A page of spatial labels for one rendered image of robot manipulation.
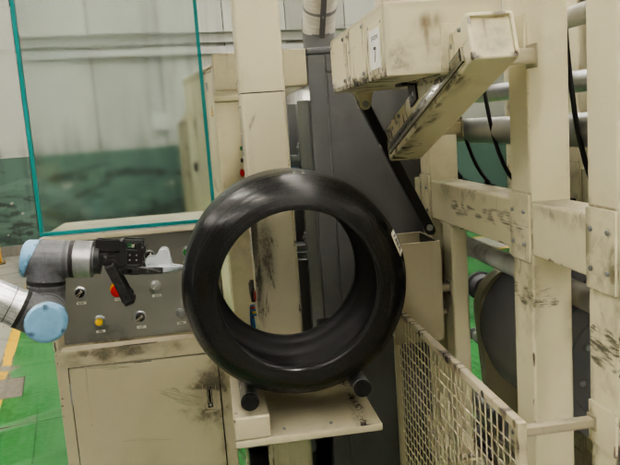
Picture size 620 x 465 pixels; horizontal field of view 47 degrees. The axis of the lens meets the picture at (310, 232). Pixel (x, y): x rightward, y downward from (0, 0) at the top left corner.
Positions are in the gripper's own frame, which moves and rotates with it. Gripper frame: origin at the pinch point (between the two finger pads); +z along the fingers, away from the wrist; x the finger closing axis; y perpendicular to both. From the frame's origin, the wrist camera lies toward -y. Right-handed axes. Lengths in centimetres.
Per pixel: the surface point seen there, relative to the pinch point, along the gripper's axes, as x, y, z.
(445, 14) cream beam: -36, 59, 52
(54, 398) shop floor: 262, -133, -83
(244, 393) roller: -8.8, -28.8, 16.8
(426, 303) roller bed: 19, -12, 71
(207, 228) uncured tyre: -8.8, 11.7, 6.7
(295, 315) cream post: 26.4, -18.3, 33.4
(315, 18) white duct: 78, 75, 43
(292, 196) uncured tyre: -11.5, 20.0, 26.4
